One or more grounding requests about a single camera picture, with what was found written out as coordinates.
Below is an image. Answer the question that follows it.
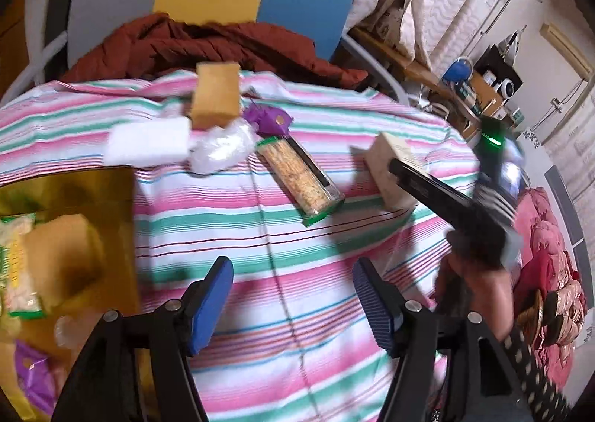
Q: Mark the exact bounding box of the large yellow sponge wedge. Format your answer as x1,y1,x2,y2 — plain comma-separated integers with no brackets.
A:
23,214,105,302

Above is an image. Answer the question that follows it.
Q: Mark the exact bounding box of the person's right hand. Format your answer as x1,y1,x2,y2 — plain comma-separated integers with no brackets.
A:
434,259,514,339

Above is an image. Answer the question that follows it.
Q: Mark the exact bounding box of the black cabinet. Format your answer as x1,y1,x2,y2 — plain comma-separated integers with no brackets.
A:
474,45,524,97

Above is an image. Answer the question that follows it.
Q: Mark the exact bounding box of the yellow sponge block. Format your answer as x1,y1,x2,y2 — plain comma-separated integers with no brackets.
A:
190,61,241,130

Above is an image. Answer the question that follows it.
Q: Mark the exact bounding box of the beige wall air conditioner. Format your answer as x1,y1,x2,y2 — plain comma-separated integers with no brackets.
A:
539,22,591,74

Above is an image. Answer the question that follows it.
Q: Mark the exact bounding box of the dark red gold-lined box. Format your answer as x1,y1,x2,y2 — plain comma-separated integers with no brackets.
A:
0,166,142,422

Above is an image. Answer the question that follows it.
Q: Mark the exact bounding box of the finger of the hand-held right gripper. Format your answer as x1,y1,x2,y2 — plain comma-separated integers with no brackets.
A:
388,158,475,220

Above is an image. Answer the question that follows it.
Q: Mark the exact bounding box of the cream cardboard box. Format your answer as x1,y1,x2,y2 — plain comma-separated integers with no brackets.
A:
365,131,428,211

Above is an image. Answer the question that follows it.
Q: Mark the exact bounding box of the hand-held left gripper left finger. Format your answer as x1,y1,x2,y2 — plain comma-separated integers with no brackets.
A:
51,256,234,422

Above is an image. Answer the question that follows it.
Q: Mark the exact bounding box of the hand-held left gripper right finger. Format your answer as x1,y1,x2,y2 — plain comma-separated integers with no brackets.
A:
352,257,540,422

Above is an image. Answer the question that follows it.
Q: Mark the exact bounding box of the large purple snack packet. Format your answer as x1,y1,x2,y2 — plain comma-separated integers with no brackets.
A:
14,341,61,416

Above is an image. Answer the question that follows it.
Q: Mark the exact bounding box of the small purple snack packet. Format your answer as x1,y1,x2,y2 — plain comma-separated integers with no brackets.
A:
242,102,295,137

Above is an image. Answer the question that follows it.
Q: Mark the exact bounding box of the wooden side desk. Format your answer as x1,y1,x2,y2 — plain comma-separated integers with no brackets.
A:
348,27,484,125

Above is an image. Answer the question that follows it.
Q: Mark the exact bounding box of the pale green cracker packet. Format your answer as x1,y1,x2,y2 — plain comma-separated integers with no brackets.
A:
0,213,47,318

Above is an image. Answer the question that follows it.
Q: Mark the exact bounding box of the white foam block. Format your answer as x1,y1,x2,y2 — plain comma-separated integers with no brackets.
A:
103,117,191,168

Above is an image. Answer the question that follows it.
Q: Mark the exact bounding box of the striped pink green cloth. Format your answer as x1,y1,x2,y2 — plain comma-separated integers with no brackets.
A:
0,71,484,422

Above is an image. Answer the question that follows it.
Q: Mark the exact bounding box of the brown padded jacket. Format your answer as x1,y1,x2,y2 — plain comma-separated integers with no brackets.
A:
60,13,368,88

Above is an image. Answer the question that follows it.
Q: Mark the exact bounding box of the pink quilt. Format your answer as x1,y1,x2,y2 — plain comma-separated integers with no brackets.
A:
511,187,586,386

